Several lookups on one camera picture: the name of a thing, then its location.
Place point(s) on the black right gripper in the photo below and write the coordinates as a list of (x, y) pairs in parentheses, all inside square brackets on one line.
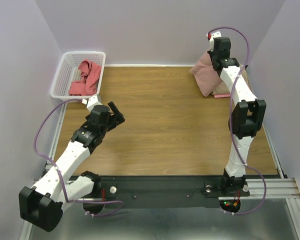
[(212, 56)]

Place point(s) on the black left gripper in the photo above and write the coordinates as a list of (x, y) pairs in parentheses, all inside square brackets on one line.
[(119, 116)]

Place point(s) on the pink printed t shirt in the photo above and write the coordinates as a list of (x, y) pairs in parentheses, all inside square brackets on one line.
[(205, 76)]

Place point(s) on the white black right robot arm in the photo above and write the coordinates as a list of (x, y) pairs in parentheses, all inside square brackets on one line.
[(245, 120)]

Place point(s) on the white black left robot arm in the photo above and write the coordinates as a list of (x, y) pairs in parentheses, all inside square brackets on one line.
[(44, 203)]

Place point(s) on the folded beige t shirt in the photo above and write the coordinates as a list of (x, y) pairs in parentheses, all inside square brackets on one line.
[(223, 89)]

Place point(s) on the folded pink t shirt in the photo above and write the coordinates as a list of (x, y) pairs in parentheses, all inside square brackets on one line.
[(220, 96)]

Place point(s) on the crumpled red t shirt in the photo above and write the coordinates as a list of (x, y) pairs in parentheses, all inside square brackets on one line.
[(89, 77)]

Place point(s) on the white plastic basket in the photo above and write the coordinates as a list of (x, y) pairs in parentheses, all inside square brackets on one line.
[(68, 72)]

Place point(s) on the white round knob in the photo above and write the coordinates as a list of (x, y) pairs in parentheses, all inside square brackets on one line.
[(113, 190)]

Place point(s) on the silver round knob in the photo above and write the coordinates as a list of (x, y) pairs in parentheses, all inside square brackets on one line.
[(208, 189)]

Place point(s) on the circuit board with leds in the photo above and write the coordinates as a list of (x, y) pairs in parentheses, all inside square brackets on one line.
[(230, 205)]

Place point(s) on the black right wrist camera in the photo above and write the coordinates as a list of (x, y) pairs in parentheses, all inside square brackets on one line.
[(217, 43)]

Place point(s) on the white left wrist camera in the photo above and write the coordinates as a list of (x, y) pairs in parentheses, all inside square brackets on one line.
[(91, 102)]

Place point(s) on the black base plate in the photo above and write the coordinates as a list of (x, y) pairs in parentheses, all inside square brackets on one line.
[(163, 192)]

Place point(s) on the aluminium frame rail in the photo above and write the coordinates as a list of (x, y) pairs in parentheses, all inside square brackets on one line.
[(260, 189)]

